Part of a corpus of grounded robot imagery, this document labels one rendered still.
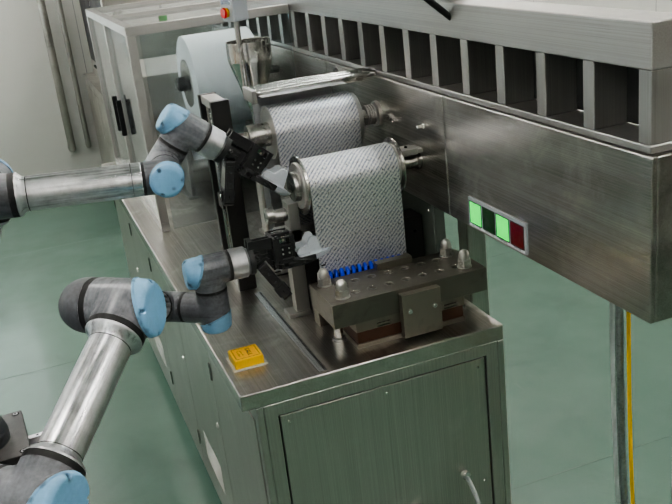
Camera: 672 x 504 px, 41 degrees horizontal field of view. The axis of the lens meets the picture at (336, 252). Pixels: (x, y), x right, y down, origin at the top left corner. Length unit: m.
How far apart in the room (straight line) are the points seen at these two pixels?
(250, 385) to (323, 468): 0.28
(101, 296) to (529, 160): 0.89
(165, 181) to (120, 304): 0.33
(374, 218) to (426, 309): 0.28
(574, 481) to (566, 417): 0.41
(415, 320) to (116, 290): 0.72
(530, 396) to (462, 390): 1.49
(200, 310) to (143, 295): 0.41
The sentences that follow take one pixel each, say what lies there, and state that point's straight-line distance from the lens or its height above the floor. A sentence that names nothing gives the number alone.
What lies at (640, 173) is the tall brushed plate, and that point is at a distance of 1.59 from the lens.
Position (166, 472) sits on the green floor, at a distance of 3.52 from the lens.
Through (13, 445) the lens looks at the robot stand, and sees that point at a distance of 2.22.
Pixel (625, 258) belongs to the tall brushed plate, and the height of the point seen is 1.24.
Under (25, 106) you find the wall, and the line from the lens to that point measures 7.65.
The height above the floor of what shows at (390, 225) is 1.12.
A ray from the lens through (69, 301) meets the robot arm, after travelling 1.86.
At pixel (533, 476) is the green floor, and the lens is 3.26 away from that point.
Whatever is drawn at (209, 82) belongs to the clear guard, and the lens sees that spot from 3.14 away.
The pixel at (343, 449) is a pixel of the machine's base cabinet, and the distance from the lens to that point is 2.17.
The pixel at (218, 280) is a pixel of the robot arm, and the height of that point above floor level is 1.09.
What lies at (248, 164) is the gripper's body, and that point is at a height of 1.33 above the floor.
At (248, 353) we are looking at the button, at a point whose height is 0.92.
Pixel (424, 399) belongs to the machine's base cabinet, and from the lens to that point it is 2.20.
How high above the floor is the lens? 1.86
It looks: 20 degrees down
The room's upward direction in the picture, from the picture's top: 7 degrees counter-clockwise
